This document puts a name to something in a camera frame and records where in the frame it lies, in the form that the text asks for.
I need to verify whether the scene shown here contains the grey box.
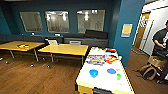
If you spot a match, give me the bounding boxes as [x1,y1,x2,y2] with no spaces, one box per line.
[69,40,82,46]

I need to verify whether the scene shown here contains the dark grey sofa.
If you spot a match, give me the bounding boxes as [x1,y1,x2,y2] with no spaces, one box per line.
[0,33,109,49]

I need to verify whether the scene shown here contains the white plastic bag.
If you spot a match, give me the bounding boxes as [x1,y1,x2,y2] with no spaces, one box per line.
[91,47,106,54]

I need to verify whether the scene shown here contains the colourful snack packets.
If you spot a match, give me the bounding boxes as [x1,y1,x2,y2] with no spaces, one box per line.
[85,54,107,66]

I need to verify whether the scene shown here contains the black sofa cushion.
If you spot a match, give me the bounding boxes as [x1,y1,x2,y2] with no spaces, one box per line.
[84,29,109,40]

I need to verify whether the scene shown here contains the long wooden table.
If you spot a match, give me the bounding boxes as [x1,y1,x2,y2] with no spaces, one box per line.
[0,40,46,63]
[37,43,90,68]

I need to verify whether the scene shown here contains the small blue white pack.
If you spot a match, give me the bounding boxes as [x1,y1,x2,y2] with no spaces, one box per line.
[105,52,115,58]

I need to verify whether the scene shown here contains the red and black pack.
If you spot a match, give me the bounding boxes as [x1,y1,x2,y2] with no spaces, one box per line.
[105,48,118,54]

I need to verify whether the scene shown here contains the wide interior glass window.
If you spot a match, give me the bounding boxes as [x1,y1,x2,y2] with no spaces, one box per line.
[76,9,106,34]

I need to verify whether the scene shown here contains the small beige box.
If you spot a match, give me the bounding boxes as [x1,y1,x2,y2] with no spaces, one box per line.
[47,39,59,46]

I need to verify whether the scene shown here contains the flat blue bowl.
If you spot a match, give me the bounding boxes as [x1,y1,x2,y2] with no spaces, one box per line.
[106,67,118,75]

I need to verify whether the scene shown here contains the white work table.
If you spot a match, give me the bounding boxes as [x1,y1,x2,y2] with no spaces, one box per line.
[74,46,136,94]

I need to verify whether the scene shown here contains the yellow pillar sign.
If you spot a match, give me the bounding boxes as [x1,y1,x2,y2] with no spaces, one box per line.
[120,23,134,38]

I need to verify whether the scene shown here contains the brown wooden door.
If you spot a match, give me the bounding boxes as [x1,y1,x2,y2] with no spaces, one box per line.
[133,13,151,51]

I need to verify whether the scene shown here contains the small orange box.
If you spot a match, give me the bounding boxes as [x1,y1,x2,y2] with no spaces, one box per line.
[17,44,31,51]

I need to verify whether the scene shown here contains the cardboard box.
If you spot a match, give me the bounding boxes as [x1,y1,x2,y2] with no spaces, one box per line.
[147,55,168,68]

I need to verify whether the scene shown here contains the person in dark shirt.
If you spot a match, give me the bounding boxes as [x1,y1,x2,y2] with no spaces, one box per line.
[152,19,168,56]

